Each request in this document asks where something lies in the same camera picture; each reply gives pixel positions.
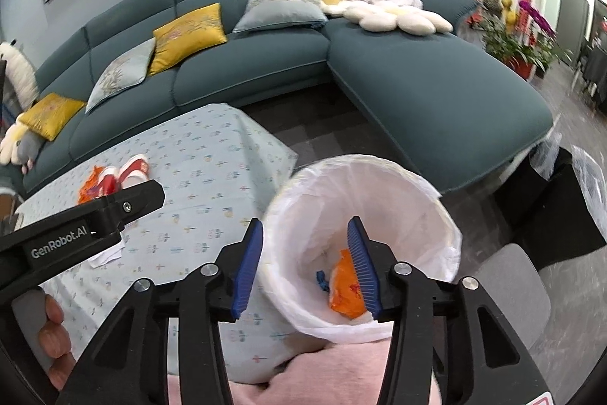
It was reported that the orange and white wrapper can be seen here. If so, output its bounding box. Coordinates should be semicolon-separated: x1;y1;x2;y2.
327;249;375;319

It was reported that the purple orchid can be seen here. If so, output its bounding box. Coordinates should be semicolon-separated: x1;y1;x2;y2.
517;0;558;38

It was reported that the person's left hand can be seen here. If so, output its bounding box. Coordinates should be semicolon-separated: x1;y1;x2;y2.
39;293;75;391

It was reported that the pink fleece cloth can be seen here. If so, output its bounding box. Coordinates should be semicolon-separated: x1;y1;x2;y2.
166;336;442;405

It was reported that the yellow embroidered cushion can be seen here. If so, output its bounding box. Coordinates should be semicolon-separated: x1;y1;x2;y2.
18;93;87;141
152;3;228;76

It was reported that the red and white paper cup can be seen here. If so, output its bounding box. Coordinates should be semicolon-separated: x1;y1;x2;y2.
118;154;150;190

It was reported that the light blue printed tablecloth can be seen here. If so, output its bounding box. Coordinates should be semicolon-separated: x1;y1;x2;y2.
14;102;316;387

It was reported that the clear bubble wrap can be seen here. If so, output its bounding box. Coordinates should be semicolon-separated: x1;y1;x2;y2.
571;145;607;225
528;132;563;183

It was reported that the cream plush toy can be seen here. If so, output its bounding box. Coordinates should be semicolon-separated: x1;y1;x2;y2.
0;123;29;165

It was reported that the crinkled orange wrapper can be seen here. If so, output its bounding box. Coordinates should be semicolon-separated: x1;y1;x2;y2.
77;165;105;204

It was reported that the grey-blue embroidered cushion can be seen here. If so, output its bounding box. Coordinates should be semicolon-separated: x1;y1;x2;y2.
85;37;157;115
232;0;329;33

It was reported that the trash bin with white liner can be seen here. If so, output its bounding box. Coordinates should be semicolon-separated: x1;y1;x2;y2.
260;153;463;345

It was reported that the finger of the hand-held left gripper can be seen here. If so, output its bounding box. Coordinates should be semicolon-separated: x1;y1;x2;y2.
94;179;166;236

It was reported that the dark draped chair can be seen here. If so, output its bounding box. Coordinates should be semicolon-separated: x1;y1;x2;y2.
574;39;607;112

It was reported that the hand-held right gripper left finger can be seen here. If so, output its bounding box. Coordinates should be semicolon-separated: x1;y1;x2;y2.
56;218;264;405

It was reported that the teal sectional sofa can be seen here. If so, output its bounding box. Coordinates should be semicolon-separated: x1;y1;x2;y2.
21;0;555;197

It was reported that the white tissue paper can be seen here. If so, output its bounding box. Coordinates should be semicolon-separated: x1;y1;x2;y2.
90;244;126;268

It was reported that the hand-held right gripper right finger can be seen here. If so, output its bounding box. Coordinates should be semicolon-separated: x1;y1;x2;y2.
346;216;551;405

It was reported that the white plush toy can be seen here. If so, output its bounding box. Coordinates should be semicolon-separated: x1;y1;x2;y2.
0;41;39;112

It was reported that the grey plush toy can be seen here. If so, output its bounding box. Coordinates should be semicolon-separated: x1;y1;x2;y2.
16;132;42;173

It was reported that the green potted plant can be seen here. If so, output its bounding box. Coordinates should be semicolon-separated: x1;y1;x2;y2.
479;9;574;78

